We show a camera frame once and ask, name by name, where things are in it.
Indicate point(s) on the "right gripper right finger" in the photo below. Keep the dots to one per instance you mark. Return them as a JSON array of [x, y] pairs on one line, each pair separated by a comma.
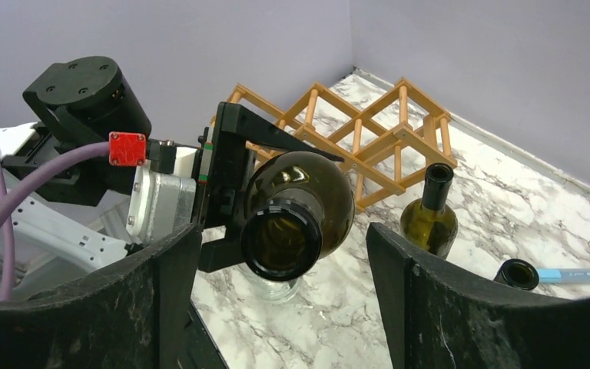
[[438, 315]]

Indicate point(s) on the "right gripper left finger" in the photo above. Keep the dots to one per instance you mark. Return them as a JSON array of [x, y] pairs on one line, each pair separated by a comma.
[[133, 313]]

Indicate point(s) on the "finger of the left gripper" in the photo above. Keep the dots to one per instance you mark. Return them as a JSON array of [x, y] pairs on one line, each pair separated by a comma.
[[248, 126], [220, 254]]

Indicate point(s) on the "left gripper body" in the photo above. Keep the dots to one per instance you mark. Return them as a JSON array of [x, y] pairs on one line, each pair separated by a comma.
[[221, 166]]

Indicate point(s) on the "green wine bottle brown label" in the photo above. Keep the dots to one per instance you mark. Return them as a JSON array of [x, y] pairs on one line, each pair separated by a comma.
[[299, 208]]

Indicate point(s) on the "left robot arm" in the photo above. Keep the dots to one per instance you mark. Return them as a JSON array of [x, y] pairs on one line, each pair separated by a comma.
[[79, 104]]

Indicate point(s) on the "clear round glass bottle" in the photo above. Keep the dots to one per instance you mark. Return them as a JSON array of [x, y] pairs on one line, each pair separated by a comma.
[[271, 291]]

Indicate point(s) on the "green wine bottle black top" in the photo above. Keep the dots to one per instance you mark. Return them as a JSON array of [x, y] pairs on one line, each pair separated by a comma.
[[517, 273]]

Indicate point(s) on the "green wine bottle black neck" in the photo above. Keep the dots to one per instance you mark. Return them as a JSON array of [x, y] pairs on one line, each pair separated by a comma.
[[428, 222]]

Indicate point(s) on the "wooden wine rack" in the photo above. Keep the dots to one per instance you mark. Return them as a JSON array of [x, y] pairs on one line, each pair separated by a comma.
[[373, 140]]

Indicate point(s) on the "blue highlighter pen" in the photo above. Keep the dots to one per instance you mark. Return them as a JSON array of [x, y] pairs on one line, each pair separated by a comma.
[[564, 276]]

